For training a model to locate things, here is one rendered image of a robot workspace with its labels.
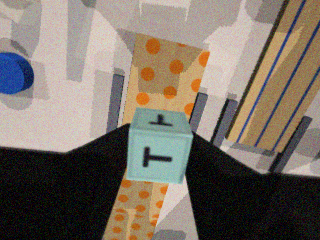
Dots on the tan strip with orange dots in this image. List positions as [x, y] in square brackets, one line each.
[164, 75]

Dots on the blue cylinder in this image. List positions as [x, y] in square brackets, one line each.
[16, 73]

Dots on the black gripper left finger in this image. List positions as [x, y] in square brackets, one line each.
[78, 187]

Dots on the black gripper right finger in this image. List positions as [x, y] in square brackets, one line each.
[231, 201]

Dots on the light teal cube with black t marks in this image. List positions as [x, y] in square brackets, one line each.
[159, 145]

